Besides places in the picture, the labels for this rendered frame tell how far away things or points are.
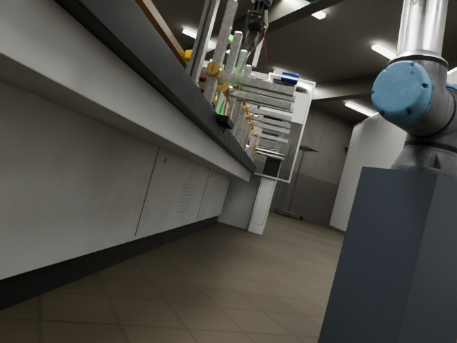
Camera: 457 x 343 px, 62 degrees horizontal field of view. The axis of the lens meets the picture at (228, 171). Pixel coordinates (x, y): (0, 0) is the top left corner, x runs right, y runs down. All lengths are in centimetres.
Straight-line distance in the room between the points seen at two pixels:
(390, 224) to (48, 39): 92
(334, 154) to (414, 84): 1142
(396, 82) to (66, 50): 78
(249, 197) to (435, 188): 339
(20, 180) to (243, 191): 356
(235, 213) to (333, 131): 838
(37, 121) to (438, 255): 103
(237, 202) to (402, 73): 345
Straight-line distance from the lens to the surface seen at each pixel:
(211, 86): 148
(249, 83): 151
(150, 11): 125
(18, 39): 56
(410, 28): 118
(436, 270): 116
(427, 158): 119
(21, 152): 94
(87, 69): 69
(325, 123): 1218
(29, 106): 93
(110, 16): 66
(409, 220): 111
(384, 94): 109
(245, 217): 435
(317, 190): 1213
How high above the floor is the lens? 44
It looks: 2 degrees up
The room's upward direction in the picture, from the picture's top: 15 degrees clockwise
